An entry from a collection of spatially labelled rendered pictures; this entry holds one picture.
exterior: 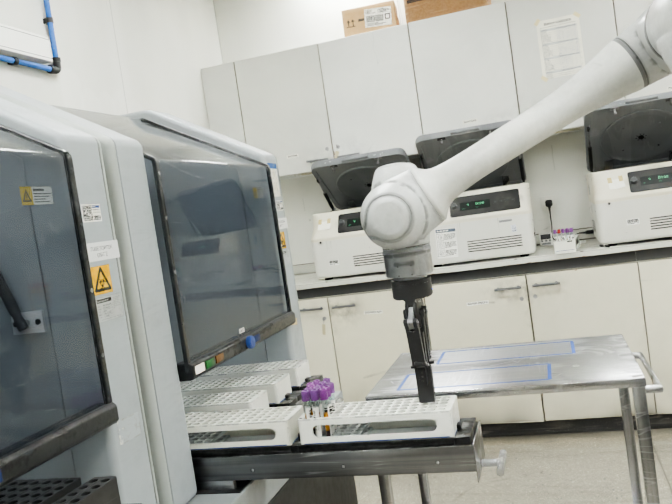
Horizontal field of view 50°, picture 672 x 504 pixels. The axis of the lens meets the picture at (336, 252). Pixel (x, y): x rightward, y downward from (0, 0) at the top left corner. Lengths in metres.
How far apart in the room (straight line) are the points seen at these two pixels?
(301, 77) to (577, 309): 1.94
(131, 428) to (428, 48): 3.06
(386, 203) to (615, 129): 2.90
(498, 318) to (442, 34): 1.52
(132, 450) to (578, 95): 0.97
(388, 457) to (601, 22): 2.99
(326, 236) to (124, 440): 2.64
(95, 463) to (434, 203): 0.70
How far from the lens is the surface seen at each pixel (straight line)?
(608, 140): 3.98
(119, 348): 1.29
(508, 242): 3.63
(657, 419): 3.86
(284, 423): 1.43
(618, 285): 3.66
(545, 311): 3.66
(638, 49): 1.34
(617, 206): 3.63
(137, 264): 1.36
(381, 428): 1.48
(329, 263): 3.80
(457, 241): 3.65
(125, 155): 1.38
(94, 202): 1.28
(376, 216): 1.11
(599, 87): 1.33
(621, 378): 1.63
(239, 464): 1.47
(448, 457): 1.35
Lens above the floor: 1.24
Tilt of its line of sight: 3 degrees down
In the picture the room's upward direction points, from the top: 8 degrees counter-clockwise
